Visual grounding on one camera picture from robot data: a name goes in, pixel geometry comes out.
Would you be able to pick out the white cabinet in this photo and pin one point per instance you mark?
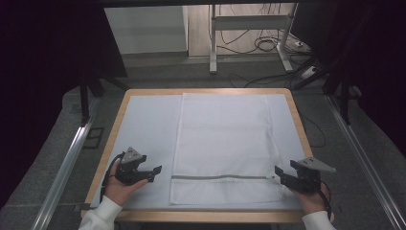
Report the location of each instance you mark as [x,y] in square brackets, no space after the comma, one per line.
[146,30]

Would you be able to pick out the aluminium rail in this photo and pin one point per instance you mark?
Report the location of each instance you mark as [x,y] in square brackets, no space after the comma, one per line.
[364,156]
[65,166]

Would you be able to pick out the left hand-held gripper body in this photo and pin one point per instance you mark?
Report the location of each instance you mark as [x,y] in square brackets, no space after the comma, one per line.
[129,174]

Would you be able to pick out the white table mat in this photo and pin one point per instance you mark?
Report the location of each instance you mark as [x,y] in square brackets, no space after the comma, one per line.
[150,121]

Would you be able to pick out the white metal desk frame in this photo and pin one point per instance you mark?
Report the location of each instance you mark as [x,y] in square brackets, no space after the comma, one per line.
[249,22]

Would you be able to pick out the wooden table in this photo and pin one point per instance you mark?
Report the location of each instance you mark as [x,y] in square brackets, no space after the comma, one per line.
[204,216]

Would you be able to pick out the black metal stand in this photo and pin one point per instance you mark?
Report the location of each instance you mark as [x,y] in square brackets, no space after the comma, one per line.
[343,96]
[84,102]

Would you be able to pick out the dark curtain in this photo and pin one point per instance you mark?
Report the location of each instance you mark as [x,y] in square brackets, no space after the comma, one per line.
[41,64]
[379,64]

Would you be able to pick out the person's right hand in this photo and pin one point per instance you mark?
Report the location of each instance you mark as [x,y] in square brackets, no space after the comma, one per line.
[314,202]

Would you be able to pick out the black floor socket plate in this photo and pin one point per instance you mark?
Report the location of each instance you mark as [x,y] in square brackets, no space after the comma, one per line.
[93,138]

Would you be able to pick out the person's left hand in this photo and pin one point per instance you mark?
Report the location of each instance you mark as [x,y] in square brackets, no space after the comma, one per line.
[118,191]

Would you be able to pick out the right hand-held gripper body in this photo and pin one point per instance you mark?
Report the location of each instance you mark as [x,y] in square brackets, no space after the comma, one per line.
[308,180]

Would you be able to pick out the white power strip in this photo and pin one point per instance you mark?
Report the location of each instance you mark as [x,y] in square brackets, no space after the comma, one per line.
[309,72]

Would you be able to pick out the white mesh laundry bag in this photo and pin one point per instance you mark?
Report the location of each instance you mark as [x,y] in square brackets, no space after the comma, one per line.
[223,134]

